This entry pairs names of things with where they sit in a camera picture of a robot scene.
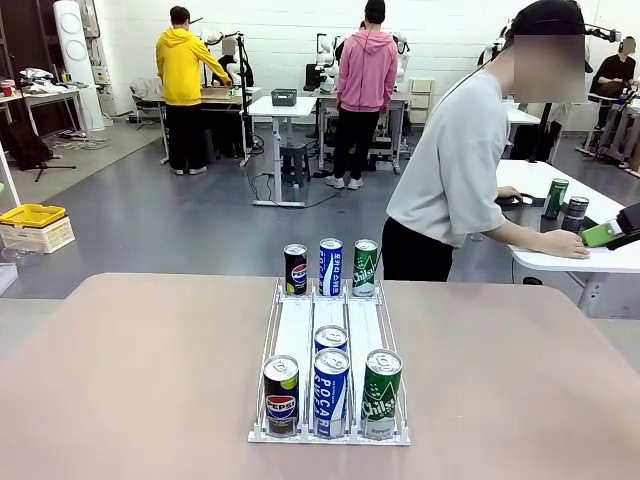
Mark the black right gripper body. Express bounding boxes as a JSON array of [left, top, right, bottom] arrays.
[[614, 202, 640, 241]]

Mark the black Pepsi can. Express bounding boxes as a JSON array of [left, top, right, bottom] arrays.
[[262, 354, 300, 440], [283, 243, 309, 297], [560, 195, 591, 235]]

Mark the green Chilsung can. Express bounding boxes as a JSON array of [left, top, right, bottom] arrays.
[[352, 239, 379, 299], [360, 348, 404, 441], [543, 178, 570, 221]]

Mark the person's right forearm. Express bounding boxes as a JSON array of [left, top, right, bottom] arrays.
[[482, 219, 555, 255]]

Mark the person in black clothes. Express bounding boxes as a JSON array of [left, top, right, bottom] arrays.
[[594, 37, 640, 101]]

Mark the person in grey sweater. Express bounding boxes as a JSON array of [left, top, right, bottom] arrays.
[[382, 0, 594, 281]]

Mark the person in pink hoodie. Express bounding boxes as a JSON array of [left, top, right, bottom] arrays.
[[324, 0, 401, 191]]

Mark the person in yellow hoodie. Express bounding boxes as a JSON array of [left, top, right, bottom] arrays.
[[155, 5, 235, 176]]

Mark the person's right hand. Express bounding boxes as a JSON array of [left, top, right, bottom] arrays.
[[549, 227, 592, 260]]

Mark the white rounded table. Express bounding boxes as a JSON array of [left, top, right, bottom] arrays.
[[492, 158, 640, 321]]

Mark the black tripod stand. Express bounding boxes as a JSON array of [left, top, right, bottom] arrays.
[[528, 102, 571, 165]]

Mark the white long desk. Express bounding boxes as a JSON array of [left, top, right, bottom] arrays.
[[505, 105, 542, 127]]

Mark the white drawer cabinet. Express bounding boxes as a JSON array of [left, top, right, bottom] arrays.
[[409, 78, 436, 124]]

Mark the blue Pocari Sweat can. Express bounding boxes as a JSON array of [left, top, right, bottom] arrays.
[[312, 348, 351, 440], [313, 325, 349, 355], [318, 237, 345, 297]]

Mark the grey plastic stool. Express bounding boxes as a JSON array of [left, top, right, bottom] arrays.
[[278, 141, 312, 189]]

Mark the white standing desk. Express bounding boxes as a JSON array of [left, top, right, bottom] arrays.
[[247, 94, 321, 208]]

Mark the black stand pole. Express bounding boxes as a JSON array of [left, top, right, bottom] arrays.
[[234, 32, 254, 166]]

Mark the wooden top desk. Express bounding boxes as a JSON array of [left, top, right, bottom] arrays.
[[130, 85, 264, 166]]

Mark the white crate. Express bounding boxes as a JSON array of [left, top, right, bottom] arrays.
[[0, 215, 77, 256]]

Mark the white tower air conditioner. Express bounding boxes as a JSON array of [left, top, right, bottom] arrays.
[[52, 0, 109, 129]]

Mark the white cluttered desk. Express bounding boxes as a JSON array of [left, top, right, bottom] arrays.
[[0, 82, 94, 144]]

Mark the yellow crate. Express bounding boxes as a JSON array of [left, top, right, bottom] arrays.
[[0, 204, 69, 232]]

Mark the black backpack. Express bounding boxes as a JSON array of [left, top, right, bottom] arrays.
[[0, 119, 54, 171]]

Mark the white wire can dispenser rack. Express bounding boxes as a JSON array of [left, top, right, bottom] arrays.
[[247, 278, 411, 447]]

